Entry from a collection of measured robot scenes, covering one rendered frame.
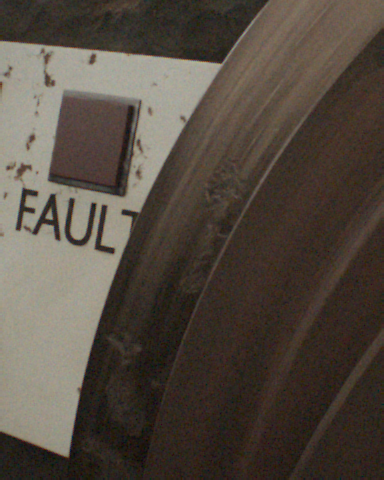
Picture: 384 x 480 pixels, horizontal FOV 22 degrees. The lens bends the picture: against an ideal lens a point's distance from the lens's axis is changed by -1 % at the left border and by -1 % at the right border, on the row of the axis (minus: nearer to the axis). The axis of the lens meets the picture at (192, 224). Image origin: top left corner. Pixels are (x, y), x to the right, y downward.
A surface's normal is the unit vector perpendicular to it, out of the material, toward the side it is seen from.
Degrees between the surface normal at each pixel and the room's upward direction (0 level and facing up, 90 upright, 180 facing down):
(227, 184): 90
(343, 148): 90
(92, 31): 90
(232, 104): 90
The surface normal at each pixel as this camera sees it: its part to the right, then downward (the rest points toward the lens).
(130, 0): -0.50, -0.04
